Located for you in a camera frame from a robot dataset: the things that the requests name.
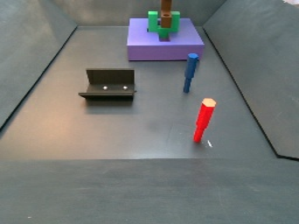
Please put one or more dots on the brown T-shaped block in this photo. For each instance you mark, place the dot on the brown T-shaped block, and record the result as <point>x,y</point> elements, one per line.
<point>166,13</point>

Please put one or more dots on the purple board block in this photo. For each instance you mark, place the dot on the purple board block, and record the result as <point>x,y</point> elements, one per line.
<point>145,46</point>

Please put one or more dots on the red hexagonal peg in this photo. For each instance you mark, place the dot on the red hexagonal peg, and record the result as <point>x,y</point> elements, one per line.
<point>207,107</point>

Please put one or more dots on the blue hexagonal peg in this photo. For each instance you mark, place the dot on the blue hexagonal peg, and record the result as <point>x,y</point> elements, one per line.
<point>190,71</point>

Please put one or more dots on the green U-shaped block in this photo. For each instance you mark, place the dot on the green U-shaped block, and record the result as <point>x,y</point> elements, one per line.
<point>155,24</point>

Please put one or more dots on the black angle bracket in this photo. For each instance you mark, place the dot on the black angle bracket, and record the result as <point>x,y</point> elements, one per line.
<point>110,83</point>

